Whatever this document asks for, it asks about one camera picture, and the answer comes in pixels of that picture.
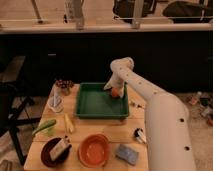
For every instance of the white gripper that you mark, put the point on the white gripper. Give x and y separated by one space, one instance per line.
117 82

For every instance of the orange apple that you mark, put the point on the orange apple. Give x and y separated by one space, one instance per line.
114 93

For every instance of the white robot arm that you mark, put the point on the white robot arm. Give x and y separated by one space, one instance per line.
168 141

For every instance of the metal fork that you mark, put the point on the metal fork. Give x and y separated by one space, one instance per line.
137 105

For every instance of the green plastic tray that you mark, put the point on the green plastic tray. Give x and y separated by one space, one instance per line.
93 102

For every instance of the white black dish brush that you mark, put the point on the white black dish brush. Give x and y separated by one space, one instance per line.
139 135

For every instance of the yellow banana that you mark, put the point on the yellow banana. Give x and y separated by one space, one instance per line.
69 124

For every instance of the orange bowl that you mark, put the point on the orange bowl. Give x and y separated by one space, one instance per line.
94 151

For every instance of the blue sponge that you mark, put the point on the blue sponge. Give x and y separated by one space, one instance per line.
127 154

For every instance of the green cucumber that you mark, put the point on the green cucumber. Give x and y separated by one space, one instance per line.
44 125

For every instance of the small box on plate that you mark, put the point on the small box on plate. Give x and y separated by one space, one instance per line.
59 148

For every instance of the dark brown plate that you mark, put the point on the dark brown plate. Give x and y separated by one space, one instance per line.
45 156

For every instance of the dark chair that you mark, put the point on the dark chair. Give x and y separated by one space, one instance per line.
9 116

